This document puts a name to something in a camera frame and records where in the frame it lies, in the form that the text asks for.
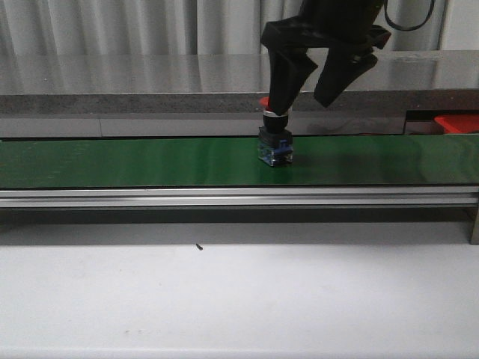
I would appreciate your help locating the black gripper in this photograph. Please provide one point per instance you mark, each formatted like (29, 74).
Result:
(346, 28)

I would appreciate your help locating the green conveyor belt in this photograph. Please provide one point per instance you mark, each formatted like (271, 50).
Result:
(159, 162)

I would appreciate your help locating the red plastic bin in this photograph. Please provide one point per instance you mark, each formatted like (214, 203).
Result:
(458, 123)

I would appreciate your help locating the grey stone counter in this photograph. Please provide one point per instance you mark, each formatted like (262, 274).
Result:
(90, 96)

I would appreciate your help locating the white pleated curtain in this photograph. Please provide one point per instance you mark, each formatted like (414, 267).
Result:
(183, 27)

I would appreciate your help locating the aluminium conveyor frame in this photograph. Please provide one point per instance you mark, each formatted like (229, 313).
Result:
(412, 215)

